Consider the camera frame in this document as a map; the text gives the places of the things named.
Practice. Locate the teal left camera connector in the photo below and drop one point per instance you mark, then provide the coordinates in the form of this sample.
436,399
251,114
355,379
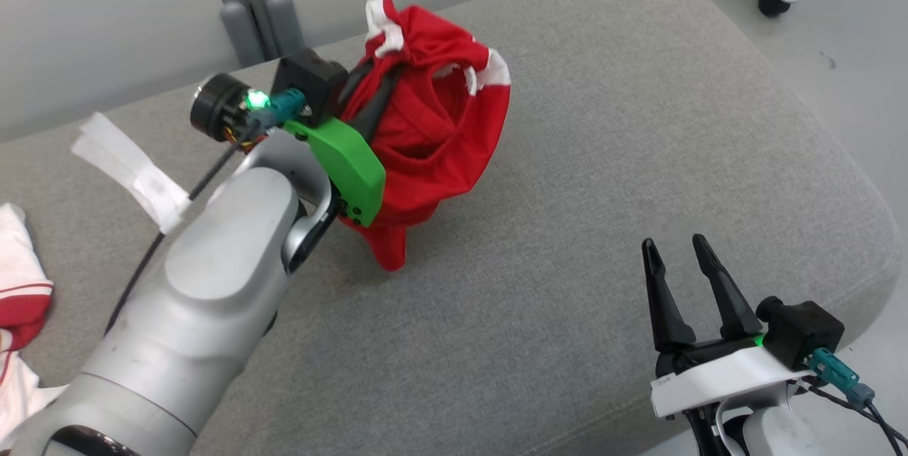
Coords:
287,105

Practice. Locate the red and white jersey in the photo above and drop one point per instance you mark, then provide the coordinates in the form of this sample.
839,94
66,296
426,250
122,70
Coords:
18,264

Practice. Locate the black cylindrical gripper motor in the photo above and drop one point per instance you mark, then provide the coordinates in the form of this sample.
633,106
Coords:
216,107

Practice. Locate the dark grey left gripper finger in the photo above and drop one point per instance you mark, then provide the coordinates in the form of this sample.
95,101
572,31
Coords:
376,105
357,81

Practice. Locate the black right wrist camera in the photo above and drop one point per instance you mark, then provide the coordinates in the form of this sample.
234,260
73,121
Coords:
805,332

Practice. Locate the black caster wheel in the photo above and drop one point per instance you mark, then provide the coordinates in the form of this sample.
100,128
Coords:
773,2

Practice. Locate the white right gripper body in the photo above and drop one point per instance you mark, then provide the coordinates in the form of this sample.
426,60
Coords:
723,378

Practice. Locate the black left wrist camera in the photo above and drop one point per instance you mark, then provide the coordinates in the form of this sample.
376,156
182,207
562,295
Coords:
312,84

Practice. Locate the teal right camera connector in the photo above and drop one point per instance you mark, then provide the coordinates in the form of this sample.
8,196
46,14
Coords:
837,371

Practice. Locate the white and grey right arm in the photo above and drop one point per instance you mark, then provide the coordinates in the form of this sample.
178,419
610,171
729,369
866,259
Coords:
780,435

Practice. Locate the white tape strip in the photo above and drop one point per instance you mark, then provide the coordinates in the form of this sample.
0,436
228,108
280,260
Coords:
135,172

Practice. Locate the red garment with white trim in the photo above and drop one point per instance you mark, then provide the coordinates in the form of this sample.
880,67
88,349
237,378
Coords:
440,123

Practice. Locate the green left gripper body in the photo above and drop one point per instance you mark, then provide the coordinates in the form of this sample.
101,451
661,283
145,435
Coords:
351,172

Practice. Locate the teal camera connector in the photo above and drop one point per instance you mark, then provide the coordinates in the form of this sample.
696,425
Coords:
837,371
287,105

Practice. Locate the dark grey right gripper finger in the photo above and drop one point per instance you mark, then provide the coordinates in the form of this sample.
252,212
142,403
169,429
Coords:
667,300
731,300

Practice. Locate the slanted grey frame post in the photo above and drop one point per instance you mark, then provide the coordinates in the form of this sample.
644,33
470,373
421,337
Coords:
245,30

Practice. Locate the white and grey left arm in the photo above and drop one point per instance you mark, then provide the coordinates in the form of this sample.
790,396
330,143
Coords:
213,264

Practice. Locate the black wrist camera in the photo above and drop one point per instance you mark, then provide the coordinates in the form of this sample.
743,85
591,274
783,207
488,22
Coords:
312,84
805,332

